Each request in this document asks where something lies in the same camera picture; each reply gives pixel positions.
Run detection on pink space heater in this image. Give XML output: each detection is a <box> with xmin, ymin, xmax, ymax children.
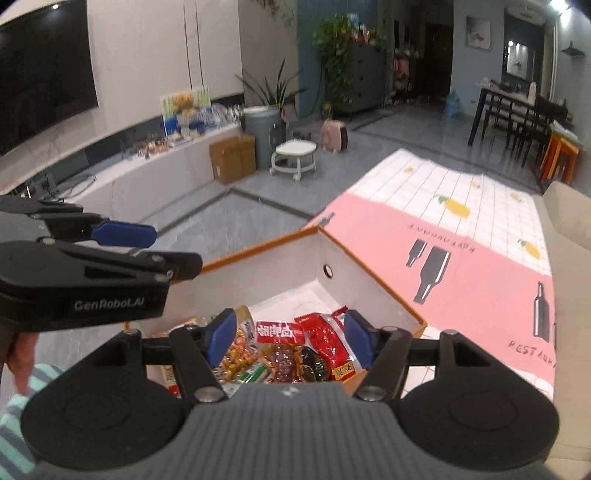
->
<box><xmin>322</xmin><ymin>119</ymin><xmax>352</xmax><ymax>152</ymax></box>

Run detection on person's left hand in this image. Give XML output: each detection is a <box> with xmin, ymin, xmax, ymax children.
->
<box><xmin>7</xmin><ymin>331</ymin><xmax>41</xmax><ymax>396</ymax></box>

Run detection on blue white packages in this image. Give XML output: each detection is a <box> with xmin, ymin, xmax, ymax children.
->
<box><xmin>178</xmin><ymin>105</ymin><xmax>243</xmax><ymax>139</ymax></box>

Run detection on row of small figurines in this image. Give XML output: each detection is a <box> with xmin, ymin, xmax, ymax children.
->
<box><xmin>137</xmin><ymin>136</ymin><xmax>171</xmax><ymax>160</ymax></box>

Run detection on grey plant bin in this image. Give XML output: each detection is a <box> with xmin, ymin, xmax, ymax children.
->
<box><xmin>243</xmin><ymin>106</ymin><xmax>283</xmax><ymax>169</ymax></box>

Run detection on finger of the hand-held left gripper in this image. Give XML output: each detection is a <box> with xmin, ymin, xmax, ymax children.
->
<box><xmin>0</xmin><ymin>237</ymin><xmax>204</xmax><ymax>283</ymax></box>
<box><xmin>0</xmin><ymin>194</ymin><xmax>158</xmax><ymax>248</ymax></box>

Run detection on bear picture card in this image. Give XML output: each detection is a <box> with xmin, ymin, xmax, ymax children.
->
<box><xmin>159</xmin><ymin>87</ymin><xmax>213</xmax><ymax>137</ymax></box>

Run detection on orange stool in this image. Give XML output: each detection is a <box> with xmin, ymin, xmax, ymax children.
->
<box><xmin>538</xmin><ymin>124</ymin><xmax>585</xmax><ymax>183</ymax></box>

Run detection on black dining table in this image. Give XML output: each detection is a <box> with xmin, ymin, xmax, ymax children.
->
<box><xmin>467</xmin><ymin>83</ymin><xmax>568</xmax><ymax>148</ymax></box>

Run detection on dark grey dresser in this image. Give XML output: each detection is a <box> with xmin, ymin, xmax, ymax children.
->
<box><xmin>332</xmin><ymin>39</ymin><xmax>389</xmax><ymax>116</ymax></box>

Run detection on open shelf rack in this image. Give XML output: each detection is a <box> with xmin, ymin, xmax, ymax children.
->
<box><xmin>390</xmin><ymin>44</ymin><xmax>419</xmax><ymax>100</ymax></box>

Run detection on black cable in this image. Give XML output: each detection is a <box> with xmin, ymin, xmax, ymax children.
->
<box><xmin>25</xmin><ymin>172</ymin><xmax>98</xmax><ymax>203</ymax></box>

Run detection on red spicy snack packet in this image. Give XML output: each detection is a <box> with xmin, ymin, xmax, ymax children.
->
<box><xmin>294</xmin><ymin>305</ymin><xmax>370</xmax><ymax>381</ymax></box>

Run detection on white low cabinet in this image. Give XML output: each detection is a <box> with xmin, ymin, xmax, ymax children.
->
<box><xmin>0</xmin><ymin>113</ymin><xmax>245</xmax><ymax>217</ymax></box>

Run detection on white round stool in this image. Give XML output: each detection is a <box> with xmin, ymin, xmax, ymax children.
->
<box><xmin>269</xmin><ymin>141</ymin><xmax>318</xmax><ymax>181</ymax></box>

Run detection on framed wall picture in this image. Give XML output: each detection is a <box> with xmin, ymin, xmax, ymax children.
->
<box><xmin>465</xmin><ymin>16</ymin><xmax>491</xmax><ymax>49</ymax></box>

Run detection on blue water jug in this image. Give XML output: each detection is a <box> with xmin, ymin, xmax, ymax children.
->
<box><xmin>443</xmin><ymin>88</ymin><xmax>462</xmax><ymax>118</ymax></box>

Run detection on pink white printed tablecloth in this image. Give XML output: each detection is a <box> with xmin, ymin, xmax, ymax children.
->
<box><xmin>300</xmin><ymin>148</ymin><xmax>559</xmax><ymax>402</ymax></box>

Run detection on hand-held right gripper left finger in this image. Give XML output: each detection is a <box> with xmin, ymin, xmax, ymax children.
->
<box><xmin>51</xmin><ymin>308</ymin><xmax>238</xmax><ymax>402</ymax></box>

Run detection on brown cardboard carton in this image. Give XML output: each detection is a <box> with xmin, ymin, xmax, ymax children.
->
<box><xmin>209</xmin><ymin>134</ymin><xmax>257</xmax><ymax>184</ymax></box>

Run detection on black dining chair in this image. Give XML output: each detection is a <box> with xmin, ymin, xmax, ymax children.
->
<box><xmin>505</xmin><ymin>95</ymin><xmax>570</xmax><ymax>162</ymax></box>

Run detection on long leaf plant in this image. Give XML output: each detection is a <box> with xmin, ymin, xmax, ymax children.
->
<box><xmin>235</xmin><ymin>58</ymin><xmax>305</xmax><ymax>112</ymax></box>

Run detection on clear tan snack packet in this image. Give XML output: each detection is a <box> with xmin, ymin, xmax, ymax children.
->
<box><xmin>217</xmin><ymin>330</ymin><xmax>259</xmax><ymax>381</ymax></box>

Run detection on red label meat packet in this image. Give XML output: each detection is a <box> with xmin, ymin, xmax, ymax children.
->
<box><xmin>255</xmin><ymin>320</ymin><xmax>306</xmax><ymax>384</ymax></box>

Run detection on beige sofa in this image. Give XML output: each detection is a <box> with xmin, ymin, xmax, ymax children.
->
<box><xmin>540</xmin><ymin>180</ymin><xmax>591</xmax><ymax>480</ymax></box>

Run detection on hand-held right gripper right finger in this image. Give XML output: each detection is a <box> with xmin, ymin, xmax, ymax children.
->
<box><xmin>344</xmin><ymin>309</ymin><xmax>527</xmax><ymax>401</ymax></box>

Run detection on black television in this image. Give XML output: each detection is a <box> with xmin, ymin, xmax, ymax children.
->
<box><xmin>0</xmin><ymin>0</ymin><xmax>100</xmax><ymax>158</ymax></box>

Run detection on green raisin packet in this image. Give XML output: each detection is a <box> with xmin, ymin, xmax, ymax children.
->
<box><xmin>235</xmin><ymin>362</ymin><xmax>273</xmax><ymax>384</ymax></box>

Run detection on orange cardboard box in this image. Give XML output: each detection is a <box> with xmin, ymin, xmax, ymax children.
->
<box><xmin>122</xmin><ymin>225</ymin><xmax>428</xmax><ymax>398</ymax></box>

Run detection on trailing green plant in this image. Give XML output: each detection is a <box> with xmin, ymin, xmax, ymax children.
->
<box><xmin>313</xmin><ymin>14</ymin><xmax>389</xmax><ymax>104</ymax></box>

